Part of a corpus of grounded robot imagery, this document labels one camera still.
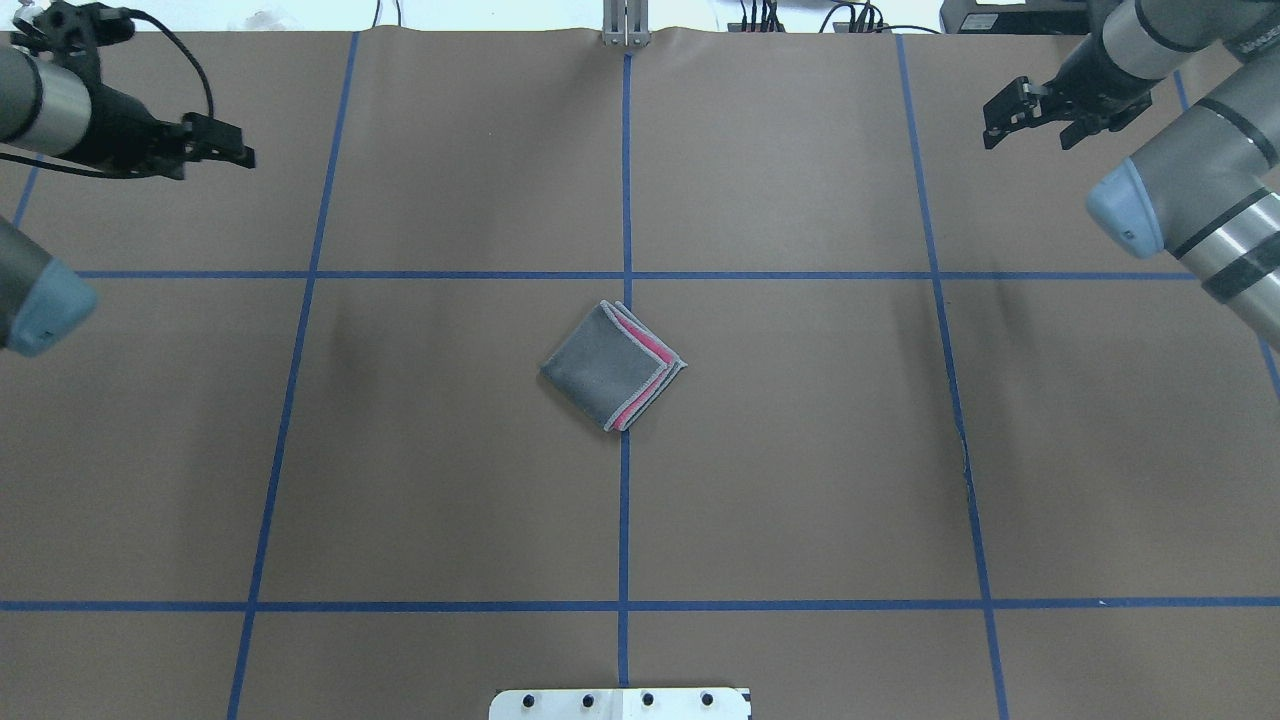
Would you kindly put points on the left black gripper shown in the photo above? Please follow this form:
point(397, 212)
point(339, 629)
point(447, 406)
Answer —
point(122, 134)

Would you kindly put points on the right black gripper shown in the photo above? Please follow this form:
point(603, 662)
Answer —
point(1083, 76)

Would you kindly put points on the pink and grey towel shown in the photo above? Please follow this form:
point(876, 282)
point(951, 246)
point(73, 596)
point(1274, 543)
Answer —
point(612, 367)

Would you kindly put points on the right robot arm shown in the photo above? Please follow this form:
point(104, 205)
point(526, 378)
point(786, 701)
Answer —
point(1196, 190)

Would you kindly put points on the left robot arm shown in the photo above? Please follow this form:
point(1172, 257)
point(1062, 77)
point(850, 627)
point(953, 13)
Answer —
point(60, 122)

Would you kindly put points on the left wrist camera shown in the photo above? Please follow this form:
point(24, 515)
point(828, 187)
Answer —
point(70, 31)

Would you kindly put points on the aluminium frame post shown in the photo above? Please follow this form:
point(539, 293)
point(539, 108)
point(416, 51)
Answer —
point(625, 23)

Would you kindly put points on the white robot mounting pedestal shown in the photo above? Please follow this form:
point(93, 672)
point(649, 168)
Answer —
point(623, 703)

